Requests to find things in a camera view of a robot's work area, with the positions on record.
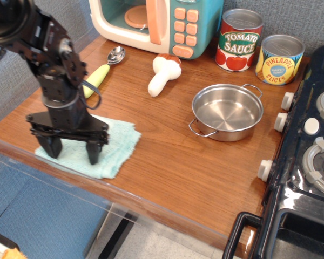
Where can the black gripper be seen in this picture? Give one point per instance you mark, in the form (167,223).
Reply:
(73,123)

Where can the light blue towel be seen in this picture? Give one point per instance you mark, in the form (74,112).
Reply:
(74,159)

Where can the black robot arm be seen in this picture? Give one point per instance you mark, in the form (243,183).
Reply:
(48,50)

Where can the plush mushroom toy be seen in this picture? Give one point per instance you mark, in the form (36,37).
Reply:
(166,67)

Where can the orange fuzzy object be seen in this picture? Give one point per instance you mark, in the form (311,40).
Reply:
(13,254)

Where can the small steel pot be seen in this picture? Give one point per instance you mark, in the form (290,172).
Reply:
(226,112)

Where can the toy microwave teal and cream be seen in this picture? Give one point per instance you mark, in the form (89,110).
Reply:
(181,28)

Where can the tomato sauce can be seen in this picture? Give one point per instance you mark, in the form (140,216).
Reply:
(239,35)

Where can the pineapple slices can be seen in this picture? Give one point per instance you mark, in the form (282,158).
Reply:
(279,59)

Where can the black toy stove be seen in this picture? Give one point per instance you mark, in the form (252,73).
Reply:
(292,221)

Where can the spoon with green handle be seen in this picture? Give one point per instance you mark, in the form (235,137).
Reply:
(93,82)

